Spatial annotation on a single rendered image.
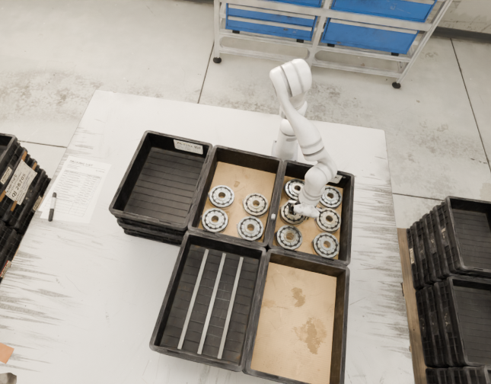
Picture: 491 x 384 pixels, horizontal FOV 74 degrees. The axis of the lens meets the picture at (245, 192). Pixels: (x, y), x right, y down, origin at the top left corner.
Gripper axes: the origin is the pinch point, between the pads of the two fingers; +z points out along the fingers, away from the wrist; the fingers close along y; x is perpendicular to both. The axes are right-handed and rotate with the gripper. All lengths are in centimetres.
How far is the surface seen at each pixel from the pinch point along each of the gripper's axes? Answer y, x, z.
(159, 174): 62, -1, 2
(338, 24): 0, -191, 35
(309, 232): -5.2, 5.1, 2.3
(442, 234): -79, -32, 35
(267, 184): 16.3, -11.0, 2.3
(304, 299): -8.5, 31.7, 2.3
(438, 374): -90, 33, 58
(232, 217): 26.1, 8.5, 2.3
